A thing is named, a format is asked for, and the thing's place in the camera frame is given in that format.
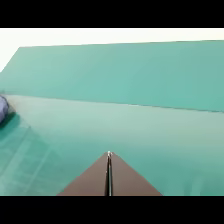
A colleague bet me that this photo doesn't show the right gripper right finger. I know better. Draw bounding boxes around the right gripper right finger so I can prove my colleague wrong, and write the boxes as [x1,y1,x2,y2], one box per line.
[109,151,164,197]

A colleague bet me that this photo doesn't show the purple garment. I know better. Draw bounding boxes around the purple garment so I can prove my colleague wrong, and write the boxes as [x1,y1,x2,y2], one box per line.
[0,94,10,127]

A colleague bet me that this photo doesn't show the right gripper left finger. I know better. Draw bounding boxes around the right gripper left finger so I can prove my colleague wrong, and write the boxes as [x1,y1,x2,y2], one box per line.
[57,151,110,197]

